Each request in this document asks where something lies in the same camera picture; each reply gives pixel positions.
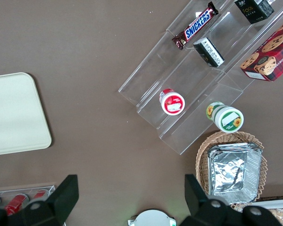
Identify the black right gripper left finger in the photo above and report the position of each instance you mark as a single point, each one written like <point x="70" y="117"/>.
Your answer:
<point x="49" y="209"/>

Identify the clear acrylic can holder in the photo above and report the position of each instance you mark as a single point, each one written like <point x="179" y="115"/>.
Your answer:
<point x="47" y="188"/>

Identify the cream rectangular tray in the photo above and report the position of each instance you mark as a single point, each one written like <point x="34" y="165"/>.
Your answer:
<point x="14" y="113"/>

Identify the red lidded yogurt cup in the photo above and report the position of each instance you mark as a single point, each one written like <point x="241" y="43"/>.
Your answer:
<point x="172" y="102"/>

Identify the small wicker basket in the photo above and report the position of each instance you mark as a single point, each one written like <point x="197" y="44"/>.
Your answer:
<point x="202" y="155"/>

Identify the Snickers chocolate bar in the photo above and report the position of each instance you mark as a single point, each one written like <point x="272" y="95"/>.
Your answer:
<point x="195" y="27"/>

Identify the clear acrylic stepped shelf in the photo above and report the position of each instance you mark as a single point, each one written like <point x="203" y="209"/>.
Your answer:
<point x="231" y="30"/>
<point x="151" y="77"/>

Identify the red tartan cookie box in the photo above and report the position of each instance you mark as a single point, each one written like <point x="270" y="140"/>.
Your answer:
<point x="268" y="54"/>

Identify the aluminium foil tray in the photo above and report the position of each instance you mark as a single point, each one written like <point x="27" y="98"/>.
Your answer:
<point x="231" y="174"/>

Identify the small black box white label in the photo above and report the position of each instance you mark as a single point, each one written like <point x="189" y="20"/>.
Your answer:
<point x="208" y="51"/>

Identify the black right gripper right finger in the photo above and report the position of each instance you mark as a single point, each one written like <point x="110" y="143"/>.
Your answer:
<point x="210" y="212"/>

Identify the black box gold lettering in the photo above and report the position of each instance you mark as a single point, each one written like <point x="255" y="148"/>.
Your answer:
<point x="253" y="10"/>

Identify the green sunflower lidded cup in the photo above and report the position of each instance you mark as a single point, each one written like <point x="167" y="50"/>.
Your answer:
<point x="227" y="117"/>

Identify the white round device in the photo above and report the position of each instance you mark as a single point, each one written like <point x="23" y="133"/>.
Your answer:
<point x="152" y="219"/>

